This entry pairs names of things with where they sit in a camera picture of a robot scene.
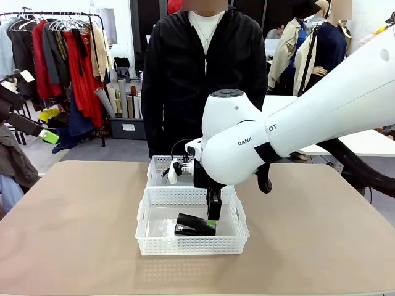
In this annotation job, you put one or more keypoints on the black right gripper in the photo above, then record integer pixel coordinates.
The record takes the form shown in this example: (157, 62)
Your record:
(203, 182)

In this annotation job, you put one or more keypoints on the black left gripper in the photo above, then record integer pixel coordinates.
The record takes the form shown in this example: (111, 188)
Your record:
(9, 103)

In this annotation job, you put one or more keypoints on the black stapler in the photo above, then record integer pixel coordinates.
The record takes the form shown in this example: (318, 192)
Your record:
(192, 228)

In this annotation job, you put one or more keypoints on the grey pouch with black zipper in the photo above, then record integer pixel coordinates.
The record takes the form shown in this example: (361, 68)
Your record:
(184, 181)

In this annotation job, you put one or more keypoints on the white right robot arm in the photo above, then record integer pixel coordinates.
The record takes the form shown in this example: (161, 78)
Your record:
(324, 114)

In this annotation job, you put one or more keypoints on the yellow bag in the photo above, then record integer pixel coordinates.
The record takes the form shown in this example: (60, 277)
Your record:
(47, 114)

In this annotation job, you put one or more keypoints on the brown grey jacket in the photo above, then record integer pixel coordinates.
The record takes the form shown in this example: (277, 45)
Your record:
(15, 163)

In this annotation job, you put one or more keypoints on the white perforated plastic basket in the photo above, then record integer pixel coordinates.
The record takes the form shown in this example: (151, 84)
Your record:
(154, 175)
(191, 243)

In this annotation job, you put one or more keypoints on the red hanging jacket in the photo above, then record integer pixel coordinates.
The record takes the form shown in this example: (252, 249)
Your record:
(41, 68)

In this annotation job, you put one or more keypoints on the red hanging dress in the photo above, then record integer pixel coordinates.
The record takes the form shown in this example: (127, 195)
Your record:
(83, 92)

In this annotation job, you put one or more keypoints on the light blue jeans cloth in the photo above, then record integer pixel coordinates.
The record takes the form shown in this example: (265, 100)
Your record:
(9, 194)

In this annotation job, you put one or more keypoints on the grey hanging jacket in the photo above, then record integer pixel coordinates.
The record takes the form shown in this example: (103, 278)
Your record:
(54, 58)

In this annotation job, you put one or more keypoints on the dark brown hanging garment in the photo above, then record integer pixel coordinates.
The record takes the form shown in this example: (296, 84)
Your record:
(24, 55)

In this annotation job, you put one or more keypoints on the light blue hanging garment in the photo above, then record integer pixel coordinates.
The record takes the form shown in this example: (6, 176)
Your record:
(5, 52)

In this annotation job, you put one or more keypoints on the bundle of paper rolls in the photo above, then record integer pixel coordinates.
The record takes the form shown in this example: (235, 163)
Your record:
(118, 98)

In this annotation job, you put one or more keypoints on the black storage box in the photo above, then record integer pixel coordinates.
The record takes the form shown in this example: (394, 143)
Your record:
(128, 129)

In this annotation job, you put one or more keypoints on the beige hanging garment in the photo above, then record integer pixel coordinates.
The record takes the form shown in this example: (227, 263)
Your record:
(99, 52)

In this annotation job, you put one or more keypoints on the black clothes rack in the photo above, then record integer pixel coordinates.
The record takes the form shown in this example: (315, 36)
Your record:
(55, 13)

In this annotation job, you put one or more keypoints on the person torso in black jacket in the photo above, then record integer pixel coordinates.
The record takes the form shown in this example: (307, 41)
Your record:
(185, 92)

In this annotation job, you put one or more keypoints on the white table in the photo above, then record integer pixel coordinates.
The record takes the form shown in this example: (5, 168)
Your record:
(355, 143)

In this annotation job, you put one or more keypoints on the mannequin in beige trench coat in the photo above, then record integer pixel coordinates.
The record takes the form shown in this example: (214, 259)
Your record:
(285, 55)

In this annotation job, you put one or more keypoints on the background person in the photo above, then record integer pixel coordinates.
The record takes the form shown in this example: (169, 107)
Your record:
(279, 31)

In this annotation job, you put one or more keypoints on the mannequin in navy sweater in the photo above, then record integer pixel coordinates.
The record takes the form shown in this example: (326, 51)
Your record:
(331, 46)

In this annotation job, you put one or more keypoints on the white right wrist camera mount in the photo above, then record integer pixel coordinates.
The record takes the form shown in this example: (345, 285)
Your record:
(172, 175)

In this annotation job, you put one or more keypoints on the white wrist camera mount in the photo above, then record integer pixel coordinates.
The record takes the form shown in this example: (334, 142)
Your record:
(24, 75)
(172, 175)

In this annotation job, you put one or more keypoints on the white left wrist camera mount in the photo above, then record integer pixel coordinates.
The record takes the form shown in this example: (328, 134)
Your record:
(24, 75)

